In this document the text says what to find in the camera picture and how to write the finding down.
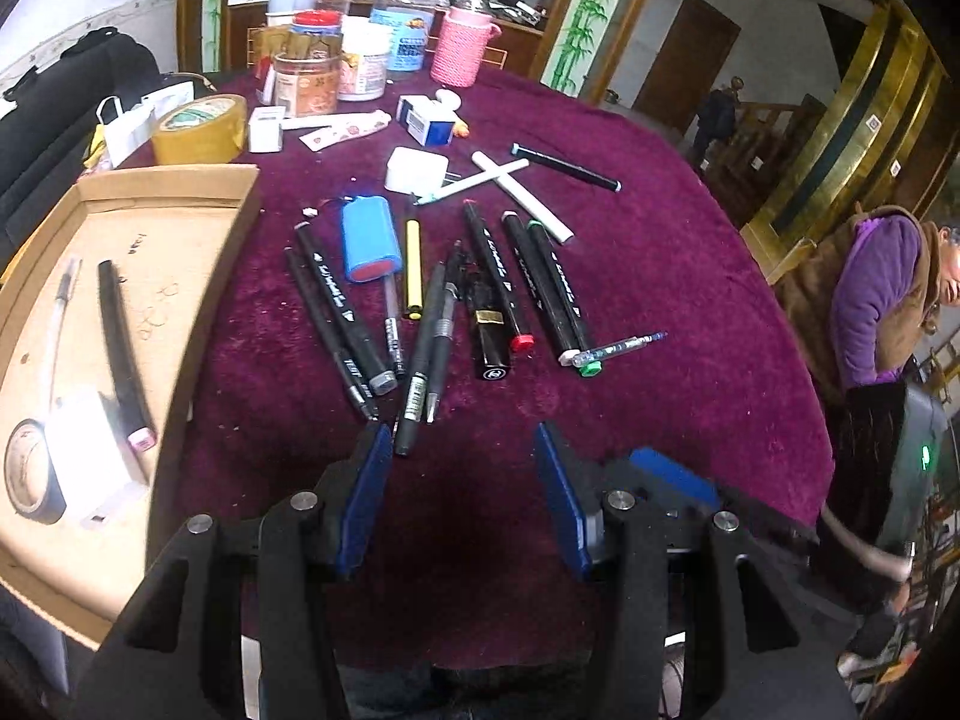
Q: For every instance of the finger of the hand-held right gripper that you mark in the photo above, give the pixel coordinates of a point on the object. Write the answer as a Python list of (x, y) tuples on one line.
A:
[(671, 474)]

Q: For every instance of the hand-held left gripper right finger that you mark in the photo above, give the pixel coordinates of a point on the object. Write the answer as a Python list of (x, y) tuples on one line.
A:
[(559, 499)]

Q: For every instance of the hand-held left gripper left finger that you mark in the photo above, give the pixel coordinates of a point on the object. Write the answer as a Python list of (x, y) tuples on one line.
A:
[(367, 499)]

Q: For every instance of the clear pen blue refill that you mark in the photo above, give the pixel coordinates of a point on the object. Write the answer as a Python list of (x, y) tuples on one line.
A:
[(622, 347)]

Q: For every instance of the grey mechanical pencil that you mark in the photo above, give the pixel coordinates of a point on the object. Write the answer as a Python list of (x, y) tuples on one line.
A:
[(442, 345)]

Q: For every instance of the black lipstick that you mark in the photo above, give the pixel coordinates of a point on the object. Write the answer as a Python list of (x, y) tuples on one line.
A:
[(489, 337)]

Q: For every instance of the black marker green cap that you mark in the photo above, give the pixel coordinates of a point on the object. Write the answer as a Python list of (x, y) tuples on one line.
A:
[(562, 292)]

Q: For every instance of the black marker white cap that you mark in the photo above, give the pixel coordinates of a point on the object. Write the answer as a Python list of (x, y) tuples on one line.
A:
[(540, 289)]

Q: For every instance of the yellow pen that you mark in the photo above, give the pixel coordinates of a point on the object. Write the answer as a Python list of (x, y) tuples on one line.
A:
[(413, 270)]

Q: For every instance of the black marker red cap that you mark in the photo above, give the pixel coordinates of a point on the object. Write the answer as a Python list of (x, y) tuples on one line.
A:
[(495, 270)]

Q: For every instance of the cardboard box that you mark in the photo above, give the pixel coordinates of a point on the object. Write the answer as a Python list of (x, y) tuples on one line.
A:
[(180, 262)]

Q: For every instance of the grey pen black grip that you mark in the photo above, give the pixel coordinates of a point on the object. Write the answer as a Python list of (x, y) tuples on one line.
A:
[(393, 330)]

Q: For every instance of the purple velvet tablecloth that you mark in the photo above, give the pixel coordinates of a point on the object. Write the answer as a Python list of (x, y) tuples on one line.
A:
[(675, 277)]

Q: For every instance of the grey machine green light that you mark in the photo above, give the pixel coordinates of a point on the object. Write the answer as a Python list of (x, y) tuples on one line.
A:
[(919, 427)]

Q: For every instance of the white charger block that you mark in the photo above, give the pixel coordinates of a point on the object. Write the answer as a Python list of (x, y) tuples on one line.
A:
[(90, 457)]

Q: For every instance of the black marker pink cap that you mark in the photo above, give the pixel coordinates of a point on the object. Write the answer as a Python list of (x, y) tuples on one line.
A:
[(120, 345)]

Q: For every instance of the thick white marker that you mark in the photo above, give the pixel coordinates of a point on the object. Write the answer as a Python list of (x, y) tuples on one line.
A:
[(525, 199)]

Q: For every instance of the black pen teal end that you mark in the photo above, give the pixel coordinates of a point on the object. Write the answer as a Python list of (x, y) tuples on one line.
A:
[(566, 166)]

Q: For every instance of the white blue tube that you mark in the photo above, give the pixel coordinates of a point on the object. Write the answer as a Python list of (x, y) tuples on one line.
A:
[(469, 181)]

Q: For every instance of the white plug adapter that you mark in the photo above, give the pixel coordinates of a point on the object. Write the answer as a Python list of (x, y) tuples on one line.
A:
[(414, 171)]

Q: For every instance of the wooden stair railing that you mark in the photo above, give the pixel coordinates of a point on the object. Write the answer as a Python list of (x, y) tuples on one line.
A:
[(765, 142)]

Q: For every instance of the black tape roll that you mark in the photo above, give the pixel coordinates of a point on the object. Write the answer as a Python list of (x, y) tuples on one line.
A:
[(21, 465)]

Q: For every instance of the white patterned tube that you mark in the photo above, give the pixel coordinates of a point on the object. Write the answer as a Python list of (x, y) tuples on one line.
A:
[(349, 127)]

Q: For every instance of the blue and white box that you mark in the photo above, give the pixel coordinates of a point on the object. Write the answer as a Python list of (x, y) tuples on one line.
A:
[(424, 124)]

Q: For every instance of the small white box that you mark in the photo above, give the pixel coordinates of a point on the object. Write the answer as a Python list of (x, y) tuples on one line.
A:
[(265, 129)]

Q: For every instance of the yellow packing tape roll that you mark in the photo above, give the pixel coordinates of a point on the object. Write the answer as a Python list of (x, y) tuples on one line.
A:
[(199, 141)]

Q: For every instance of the white round cap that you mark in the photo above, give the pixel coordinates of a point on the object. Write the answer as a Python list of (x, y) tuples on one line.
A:
[(448, 98)]

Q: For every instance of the clear jar orange label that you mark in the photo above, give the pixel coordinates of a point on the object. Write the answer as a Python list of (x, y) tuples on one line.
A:
[(306, 90)]

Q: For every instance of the brown wooden door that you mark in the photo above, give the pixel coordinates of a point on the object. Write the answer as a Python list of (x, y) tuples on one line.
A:
[(686, 60)]

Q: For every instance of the white paper bag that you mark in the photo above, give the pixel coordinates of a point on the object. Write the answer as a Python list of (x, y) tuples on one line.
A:
[(129, 131)]

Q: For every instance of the white jar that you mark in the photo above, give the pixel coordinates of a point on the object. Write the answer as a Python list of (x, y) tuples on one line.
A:
[(364, 60)]

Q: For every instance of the wooden display cabinet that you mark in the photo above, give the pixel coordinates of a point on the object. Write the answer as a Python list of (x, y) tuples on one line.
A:
[(521, 41)]

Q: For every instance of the pink knitted cup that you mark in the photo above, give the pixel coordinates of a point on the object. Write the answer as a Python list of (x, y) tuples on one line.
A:
[(459, 49)]

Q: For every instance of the red lid jar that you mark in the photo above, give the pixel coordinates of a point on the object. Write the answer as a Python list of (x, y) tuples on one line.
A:
[(316, 28)]

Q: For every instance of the tall jar blue label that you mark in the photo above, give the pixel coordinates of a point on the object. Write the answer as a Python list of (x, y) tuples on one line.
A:
[(405, 22)]

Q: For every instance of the black leather sofa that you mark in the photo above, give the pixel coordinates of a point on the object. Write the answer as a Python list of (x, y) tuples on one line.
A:
[(67, 105)]

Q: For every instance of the white plastic container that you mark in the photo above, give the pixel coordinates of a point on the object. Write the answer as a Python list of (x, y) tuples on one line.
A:
[(294, 0)]

